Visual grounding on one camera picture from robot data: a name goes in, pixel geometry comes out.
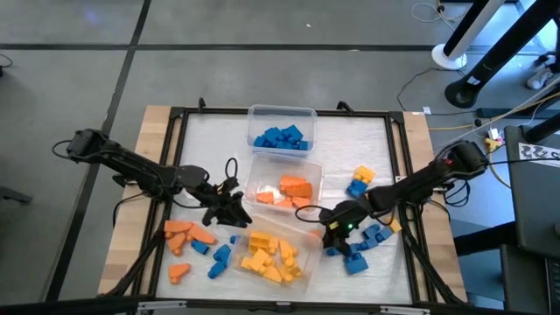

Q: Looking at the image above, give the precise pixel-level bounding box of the person's shoe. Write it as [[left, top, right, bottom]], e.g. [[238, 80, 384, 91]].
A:
[[527, 65, 557, 91]]

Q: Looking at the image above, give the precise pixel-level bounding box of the black front beam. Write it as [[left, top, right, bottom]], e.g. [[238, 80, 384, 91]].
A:
[[0, 295, 560, 315]]

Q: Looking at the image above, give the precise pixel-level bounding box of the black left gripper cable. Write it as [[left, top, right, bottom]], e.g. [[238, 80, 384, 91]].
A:
[[223, 156, 241, 183]]

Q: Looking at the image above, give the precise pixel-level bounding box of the black side desk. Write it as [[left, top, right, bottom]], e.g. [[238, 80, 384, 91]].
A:
[[498, 125, 560, 315]]

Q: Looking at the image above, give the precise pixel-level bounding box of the black floor cable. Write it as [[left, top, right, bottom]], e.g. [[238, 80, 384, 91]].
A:
[[395, 66, 460, 114]]

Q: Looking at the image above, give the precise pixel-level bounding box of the clear plastic bin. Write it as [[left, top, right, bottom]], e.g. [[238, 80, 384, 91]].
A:
[[243, 152, 325, 216], [246, 103, 318, 158], [230, 214, 326, 293]]

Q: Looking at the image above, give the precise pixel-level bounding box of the white pole with round base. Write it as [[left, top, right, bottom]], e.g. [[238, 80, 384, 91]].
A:
[[430, 0, 508, 71]]

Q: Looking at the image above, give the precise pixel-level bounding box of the black stand foot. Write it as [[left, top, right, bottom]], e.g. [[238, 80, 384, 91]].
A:
[[0, 185, 34, 206]]

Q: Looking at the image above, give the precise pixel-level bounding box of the black stand leg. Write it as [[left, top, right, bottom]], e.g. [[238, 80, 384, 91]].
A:
[[519, 111, 560, 144]]

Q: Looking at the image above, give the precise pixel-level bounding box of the yellow floor cable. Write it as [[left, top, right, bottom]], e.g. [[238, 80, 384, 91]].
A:
[[427, 90, 560, 132]]

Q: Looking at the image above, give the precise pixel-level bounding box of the white marker sheet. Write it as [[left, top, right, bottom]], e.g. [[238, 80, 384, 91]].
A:
[[518, 142, 560, 170]]

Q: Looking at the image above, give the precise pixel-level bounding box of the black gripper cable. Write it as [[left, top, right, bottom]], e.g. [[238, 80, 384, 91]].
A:
[[223, 156, 241, 183], [295, 204, 326, 223]]

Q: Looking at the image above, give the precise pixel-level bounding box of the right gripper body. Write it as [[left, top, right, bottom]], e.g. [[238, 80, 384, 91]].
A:
[[318, 199, 375, 241]]

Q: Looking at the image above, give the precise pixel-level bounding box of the black stand post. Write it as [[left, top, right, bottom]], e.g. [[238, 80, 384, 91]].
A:
[[444, 0, 560, 109]]

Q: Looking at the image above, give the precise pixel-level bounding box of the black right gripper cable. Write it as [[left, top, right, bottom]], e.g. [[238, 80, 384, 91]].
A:
[[295, 204, 326, 223]]

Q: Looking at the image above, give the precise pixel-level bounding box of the white table mat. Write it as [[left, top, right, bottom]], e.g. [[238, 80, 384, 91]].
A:
[[155, 114, 415, 306]]

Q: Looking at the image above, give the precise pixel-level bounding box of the person's leg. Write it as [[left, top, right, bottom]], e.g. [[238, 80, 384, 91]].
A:
[[537, 50, 560, 74]]

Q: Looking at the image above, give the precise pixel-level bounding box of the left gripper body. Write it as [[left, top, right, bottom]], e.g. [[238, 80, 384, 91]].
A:
[[191, 171, 242, 214]]

